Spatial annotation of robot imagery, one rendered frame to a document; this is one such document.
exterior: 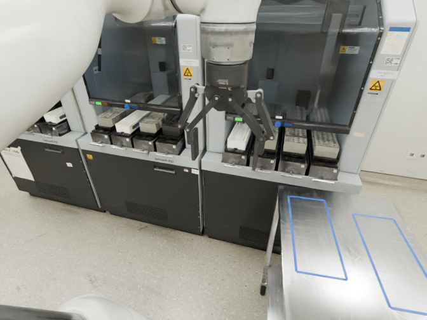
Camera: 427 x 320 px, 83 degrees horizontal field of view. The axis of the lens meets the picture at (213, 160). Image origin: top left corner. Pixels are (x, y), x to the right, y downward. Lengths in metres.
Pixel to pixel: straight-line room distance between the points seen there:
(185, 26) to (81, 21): 1.11
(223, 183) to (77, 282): 1.13
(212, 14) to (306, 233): 0.74
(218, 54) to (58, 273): 1.82
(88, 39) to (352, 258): 0.87
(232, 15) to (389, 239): 0.87
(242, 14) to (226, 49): 0.05
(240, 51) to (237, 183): 1.07
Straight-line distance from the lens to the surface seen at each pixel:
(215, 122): 1.35
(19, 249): 2.32
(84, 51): 0.19
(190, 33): 1.28
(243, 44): 0.42
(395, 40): 1.26
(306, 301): 0.79
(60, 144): 1.97
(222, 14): 0.41
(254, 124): 0.47
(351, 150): 1.39
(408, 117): 2.65
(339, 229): 0.99
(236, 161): 1.33
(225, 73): 0.43
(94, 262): 1.97
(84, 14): 0.21
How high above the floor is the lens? 1.48
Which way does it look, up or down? 33 degrees down
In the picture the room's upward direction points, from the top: straight up
